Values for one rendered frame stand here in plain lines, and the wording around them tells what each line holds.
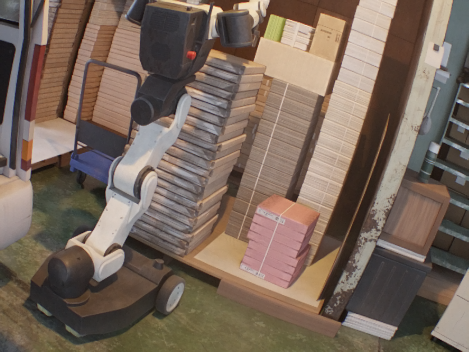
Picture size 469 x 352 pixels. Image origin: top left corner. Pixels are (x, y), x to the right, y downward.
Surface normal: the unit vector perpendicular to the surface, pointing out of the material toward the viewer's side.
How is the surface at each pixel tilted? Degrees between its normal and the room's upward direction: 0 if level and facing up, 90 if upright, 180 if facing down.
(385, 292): 90
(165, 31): 101
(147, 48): 115
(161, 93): 56
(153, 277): 45
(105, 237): 40
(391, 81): 90
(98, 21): 90
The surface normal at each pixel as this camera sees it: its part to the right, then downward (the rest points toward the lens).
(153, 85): -0.14, -0.36
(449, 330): -0.61, 0.07
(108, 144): -0.38, 0.33
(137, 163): -0.04, -0.55
